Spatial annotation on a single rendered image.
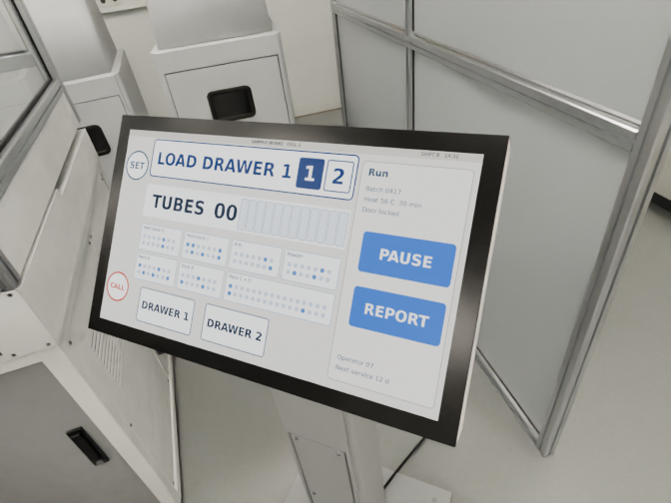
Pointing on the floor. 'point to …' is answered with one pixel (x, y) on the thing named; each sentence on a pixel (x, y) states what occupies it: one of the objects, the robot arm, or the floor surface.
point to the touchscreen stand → (342, 458)
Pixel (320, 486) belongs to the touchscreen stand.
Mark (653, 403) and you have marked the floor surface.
